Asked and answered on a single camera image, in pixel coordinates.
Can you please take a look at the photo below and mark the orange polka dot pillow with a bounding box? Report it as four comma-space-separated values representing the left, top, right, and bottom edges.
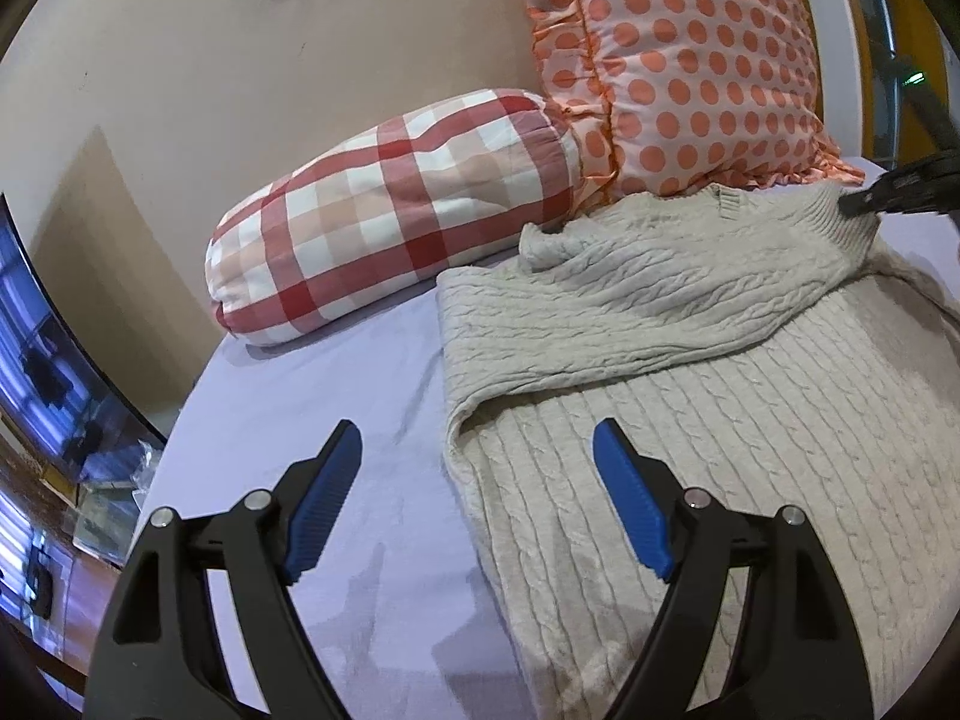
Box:
493, 0, 866, 205

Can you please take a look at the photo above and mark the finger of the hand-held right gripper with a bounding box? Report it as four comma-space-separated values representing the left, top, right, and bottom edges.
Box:
838, 152, 960, 217

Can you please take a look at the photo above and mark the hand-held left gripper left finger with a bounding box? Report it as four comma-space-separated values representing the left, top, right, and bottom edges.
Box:
84, 419, 364, 720

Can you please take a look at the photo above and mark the clear plastic bag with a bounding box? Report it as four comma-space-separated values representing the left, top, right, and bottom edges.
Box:
79, 441, 166, 500

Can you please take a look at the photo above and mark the cream cable-knit sweater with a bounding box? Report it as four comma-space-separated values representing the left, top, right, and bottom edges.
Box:
436, 182, 960, 720

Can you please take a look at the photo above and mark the white bed headboard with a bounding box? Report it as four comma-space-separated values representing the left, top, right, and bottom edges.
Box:
793, 0, 871, 158

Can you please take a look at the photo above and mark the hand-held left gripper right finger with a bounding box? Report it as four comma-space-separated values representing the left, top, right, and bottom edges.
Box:
592, 418, 877, 720

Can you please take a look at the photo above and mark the red checked bolster pillow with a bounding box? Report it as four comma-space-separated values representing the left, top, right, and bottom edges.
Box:
205, 88, 585, 347

